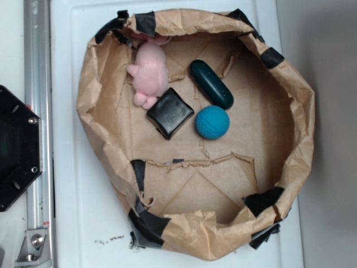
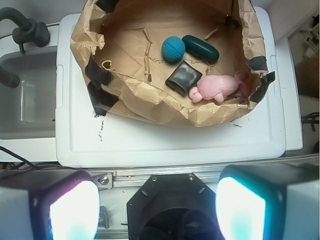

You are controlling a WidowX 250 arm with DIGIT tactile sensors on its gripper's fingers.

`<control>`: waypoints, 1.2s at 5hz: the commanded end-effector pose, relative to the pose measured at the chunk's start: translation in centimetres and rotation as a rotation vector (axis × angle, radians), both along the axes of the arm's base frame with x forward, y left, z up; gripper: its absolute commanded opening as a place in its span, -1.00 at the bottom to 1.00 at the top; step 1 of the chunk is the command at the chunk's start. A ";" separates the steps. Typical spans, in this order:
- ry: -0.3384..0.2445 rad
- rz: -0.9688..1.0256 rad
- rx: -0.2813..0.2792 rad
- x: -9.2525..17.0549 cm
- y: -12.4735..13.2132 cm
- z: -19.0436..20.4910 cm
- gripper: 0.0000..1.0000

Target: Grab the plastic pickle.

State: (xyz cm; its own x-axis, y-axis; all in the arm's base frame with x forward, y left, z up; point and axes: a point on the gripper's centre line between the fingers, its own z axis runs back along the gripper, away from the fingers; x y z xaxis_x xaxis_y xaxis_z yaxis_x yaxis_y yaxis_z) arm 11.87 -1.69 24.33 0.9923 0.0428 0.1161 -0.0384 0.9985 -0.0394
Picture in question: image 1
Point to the metal corner bracket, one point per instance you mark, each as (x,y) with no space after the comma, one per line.
(35,249)

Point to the aluminium extrusion rail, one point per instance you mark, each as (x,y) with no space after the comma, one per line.
(38,94)

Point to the brown paper bag tray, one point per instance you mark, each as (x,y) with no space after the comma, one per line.
(188,194)

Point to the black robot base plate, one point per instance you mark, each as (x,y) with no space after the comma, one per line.
(20,148)

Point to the blue textured ball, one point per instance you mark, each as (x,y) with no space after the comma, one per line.
(212,122)

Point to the pink plush toy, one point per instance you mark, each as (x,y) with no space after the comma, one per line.
(149,71)

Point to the dark green plastic pickle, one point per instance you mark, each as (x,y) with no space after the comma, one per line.
(210,84)

